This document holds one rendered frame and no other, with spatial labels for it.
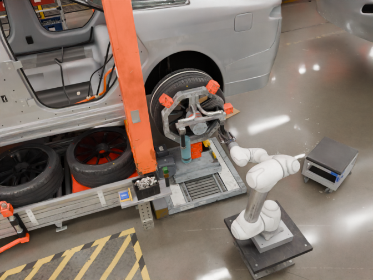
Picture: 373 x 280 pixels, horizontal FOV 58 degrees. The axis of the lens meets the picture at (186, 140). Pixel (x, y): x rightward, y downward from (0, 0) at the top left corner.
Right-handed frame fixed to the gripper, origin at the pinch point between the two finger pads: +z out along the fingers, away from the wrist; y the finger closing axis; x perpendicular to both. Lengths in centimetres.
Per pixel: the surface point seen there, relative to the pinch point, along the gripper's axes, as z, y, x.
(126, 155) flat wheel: 35, -80, -32
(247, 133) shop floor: 78, 67, -83
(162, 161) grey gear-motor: 26, -48, -42
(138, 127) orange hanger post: 5, -67, 20
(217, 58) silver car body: 57, 19, 35
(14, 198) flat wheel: 24, -179, -39
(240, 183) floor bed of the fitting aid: 3, 22, -75
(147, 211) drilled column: -14, -74, -57
